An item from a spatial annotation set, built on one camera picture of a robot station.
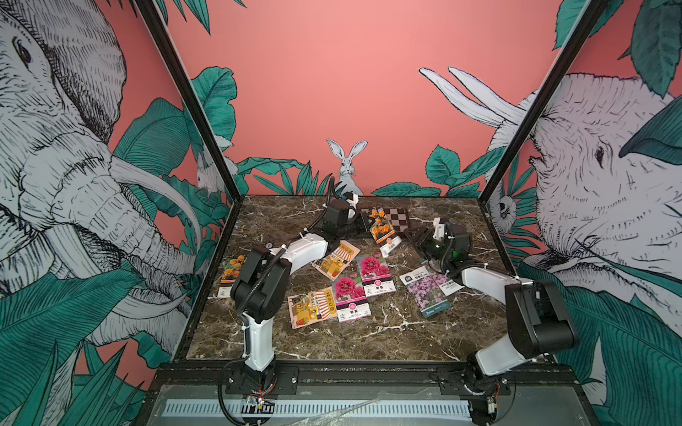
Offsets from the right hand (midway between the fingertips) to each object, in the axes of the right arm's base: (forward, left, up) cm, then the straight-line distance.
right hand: (405, 230), depth 90 cm
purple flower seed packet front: (-16, -8, -15) cm, 23 cm away
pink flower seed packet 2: (-18, +19, -16) cm, 30 cm away
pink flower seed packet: (-9, +9, -15) cm, 20 cm away
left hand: (+3, +9, +4) cm, 10 cm away
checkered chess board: (+18, -1, -13) cm, 22 cm away
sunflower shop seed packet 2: (-21, +32, -15) cm, 41 cm away
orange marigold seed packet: (+1, +7, -2) cm, 8 cm away
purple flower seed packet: (-13, -15, -15) cm, 25 cm away
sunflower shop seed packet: (-2, +24, -16) cm, 29 cm away
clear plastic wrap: (-51, +22, -15) cm, 58 cm away
